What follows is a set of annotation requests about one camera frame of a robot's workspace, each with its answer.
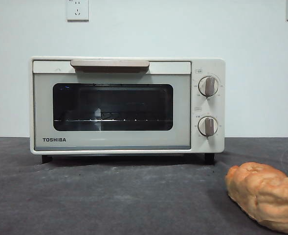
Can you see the glass-window oven door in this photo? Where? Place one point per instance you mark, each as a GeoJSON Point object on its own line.
{"type": "Point", "coordinates": [43, 110]}

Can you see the golden brown bread loaf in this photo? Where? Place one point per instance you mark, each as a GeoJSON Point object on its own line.
{"type": "Point", "coordinates": [263, 193]}

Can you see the cream round oven knob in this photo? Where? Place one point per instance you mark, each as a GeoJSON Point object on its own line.
{"type": "Point", "coordinates": [208, 85]}
{"type": "Point", "coordinates": [208, 126]}

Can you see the black oven foot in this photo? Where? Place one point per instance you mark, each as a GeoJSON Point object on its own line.
{"type": "Point", "coordinates": [47, 159]}
{"type": "Point", "coordinates": [209, 158]}

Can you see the cream Toshiba toaster oven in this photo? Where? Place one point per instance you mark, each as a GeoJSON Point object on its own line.
{"type": "Point", "coordinates": [207, 66]}

